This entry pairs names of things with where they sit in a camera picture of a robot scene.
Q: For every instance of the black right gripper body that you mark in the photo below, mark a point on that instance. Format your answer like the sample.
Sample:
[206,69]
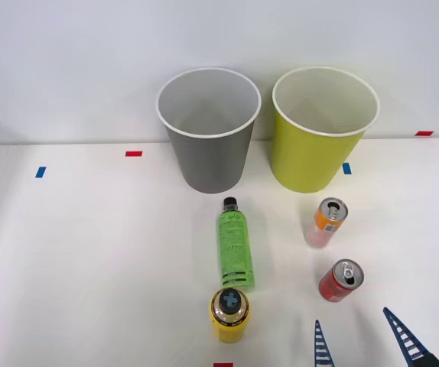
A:
[431,362]

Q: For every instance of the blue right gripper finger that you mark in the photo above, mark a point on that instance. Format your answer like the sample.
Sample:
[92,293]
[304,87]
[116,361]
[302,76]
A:
[322,346]
[405,338]

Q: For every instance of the red drink can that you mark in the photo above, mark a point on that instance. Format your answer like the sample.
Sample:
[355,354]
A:
[338,284]

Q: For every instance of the yellow bottle blue-cross cap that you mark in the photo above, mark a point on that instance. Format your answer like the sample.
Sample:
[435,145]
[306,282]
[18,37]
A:
[229,319]

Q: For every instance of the orange and pink can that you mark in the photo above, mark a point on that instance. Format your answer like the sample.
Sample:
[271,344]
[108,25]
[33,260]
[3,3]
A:
[324,225]

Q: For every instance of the green plastic bottle black cap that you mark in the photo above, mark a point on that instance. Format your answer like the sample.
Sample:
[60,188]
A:
[235,252]

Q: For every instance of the yellow-green plastic waste bin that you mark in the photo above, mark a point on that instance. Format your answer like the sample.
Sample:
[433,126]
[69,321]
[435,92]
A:
[307,160]

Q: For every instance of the grey plastic waste bin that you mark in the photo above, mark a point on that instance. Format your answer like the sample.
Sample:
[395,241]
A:
[208,160]

